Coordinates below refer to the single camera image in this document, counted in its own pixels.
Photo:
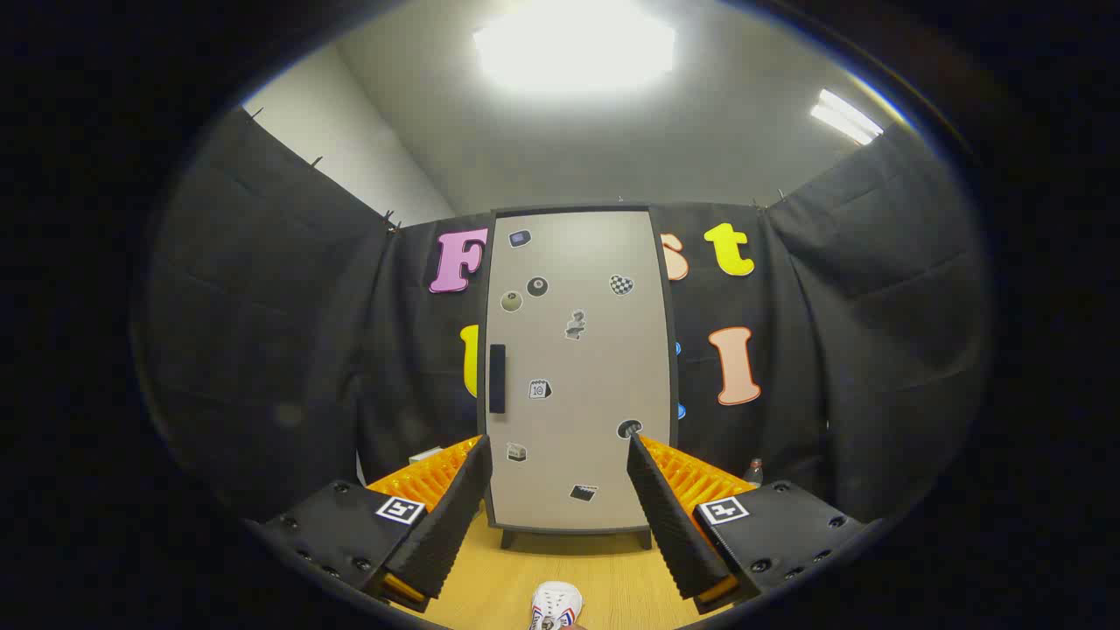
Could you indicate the light grey shoe cabinet door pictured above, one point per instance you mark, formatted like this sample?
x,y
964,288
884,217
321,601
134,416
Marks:
x,y
577,367

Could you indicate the white-spined book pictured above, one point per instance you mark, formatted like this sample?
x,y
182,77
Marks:
x,y
426,454

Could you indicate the small bottle with red label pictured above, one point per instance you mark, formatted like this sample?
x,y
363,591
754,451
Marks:
x,y
754,475

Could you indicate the white shoe with striped sides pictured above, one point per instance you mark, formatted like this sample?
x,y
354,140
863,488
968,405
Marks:
x,y
556,602

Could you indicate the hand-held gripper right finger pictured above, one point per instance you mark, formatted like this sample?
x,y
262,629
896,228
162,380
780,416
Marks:
x,y
669,525

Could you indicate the dark grey shoe cabinet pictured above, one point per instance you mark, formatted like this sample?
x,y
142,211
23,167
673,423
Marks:
x,y
507,538

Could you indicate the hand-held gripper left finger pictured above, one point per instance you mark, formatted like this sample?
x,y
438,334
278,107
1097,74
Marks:
x,y
451,525

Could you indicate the black backdrop cloth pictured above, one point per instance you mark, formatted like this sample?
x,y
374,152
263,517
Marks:
x,y
280,332

